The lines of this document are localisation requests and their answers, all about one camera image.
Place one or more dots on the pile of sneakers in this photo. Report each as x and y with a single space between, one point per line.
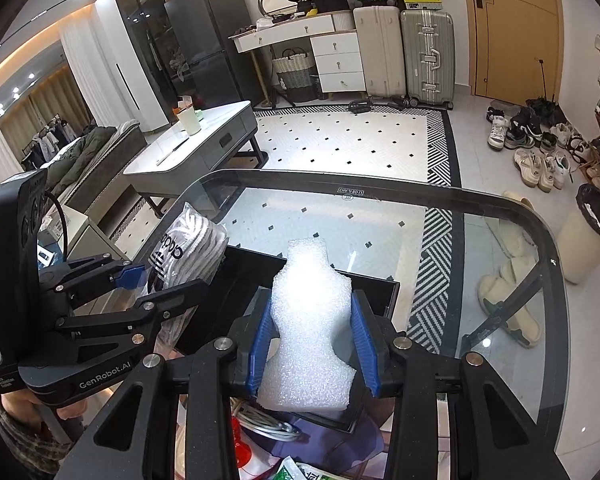
535 155

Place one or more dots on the black device on floor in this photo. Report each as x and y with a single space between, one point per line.
362 106

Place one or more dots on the white tall cabinet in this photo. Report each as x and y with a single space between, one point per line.
112 45

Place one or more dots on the beige trash bin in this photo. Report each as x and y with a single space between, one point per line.
582 245

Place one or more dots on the dark green jacket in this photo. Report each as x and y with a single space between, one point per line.
80 160

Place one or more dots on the white dressing table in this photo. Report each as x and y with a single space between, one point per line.
337 60

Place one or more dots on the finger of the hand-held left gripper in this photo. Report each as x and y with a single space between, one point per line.
127 276
180 297

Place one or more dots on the beige suitcase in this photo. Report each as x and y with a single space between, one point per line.
379 50

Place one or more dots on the grey side cabinet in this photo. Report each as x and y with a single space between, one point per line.
87 240

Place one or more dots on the white cup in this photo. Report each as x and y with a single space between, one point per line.
189 121

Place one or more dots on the green and white packet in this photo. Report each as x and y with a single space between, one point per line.
300 472

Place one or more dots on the woven basket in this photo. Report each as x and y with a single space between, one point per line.
292 77

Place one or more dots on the clothes rack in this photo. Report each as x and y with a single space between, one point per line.
50 140

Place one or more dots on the silver suitcase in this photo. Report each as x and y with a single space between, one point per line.
427 55

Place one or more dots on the white grey coffee table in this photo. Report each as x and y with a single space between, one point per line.
195 145

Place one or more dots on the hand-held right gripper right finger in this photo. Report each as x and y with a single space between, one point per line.
366 355

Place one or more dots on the beige slipper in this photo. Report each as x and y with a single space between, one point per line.
520 270
510 240
505 310

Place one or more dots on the wooden door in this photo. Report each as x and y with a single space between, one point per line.
515 30

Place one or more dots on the glass table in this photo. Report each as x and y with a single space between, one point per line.
350 140

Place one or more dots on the person's left hand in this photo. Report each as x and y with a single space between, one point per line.
20 402

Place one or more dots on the dark glass cabinet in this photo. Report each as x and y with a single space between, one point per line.
150 20

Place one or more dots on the white striped socks packet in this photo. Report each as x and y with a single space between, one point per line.
192 245

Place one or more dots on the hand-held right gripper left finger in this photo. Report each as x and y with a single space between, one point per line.
260 355

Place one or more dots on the white foam piece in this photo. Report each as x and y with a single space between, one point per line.
305 335

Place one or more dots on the dark grey fridge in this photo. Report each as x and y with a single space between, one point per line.
205 35

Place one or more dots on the red and white packet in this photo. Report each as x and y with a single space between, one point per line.
242 455

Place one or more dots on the person's left forearm plaid sleeve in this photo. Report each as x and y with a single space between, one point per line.
15 445

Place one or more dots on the black bag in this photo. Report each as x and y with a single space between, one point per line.
330 0

